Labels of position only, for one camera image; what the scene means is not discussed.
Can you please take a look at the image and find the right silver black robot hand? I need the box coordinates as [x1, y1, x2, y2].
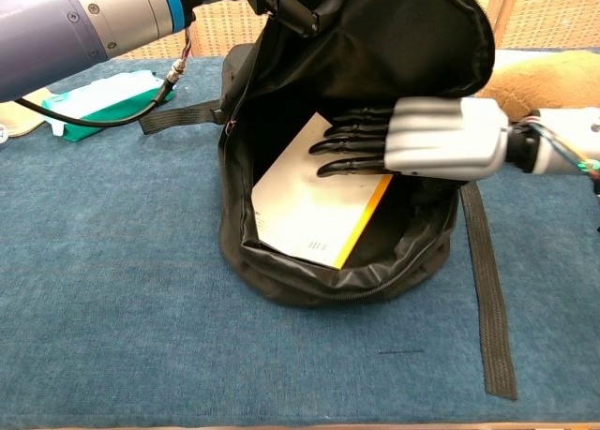
[308, 96, 510, 183]

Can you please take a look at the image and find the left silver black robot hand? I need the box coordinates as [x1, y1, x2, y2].
[177, 0, 330, 39]

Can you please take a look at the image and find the black backpack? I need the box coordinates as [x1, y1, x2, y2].
[139, 0, 519, 401]

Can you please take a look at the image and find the white orange book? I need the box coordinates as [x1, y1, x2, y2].
[250, 111, 395, 270]

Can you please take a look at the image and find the brown plush toy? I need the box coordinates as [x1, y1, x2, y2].
[474, 51, 600, 123]

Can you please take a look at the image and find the wicker folding screen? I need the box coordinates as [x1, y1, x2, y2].
[106, 0, 600, 59]

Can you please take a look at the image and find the teal wet wipes pack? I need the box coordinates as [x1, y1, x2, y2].
[41, 70, 178, 143]

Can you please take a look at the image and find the beige lunch box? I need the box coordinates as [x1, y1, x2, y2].
[0, 86, 54, 141]

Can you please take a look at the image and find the blue table mat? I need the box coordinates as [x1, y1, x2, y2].
[0, 47, 600, 427]

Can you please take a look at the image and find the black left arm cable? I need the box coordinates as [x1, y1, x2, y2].
[12, 26, 194, 128]

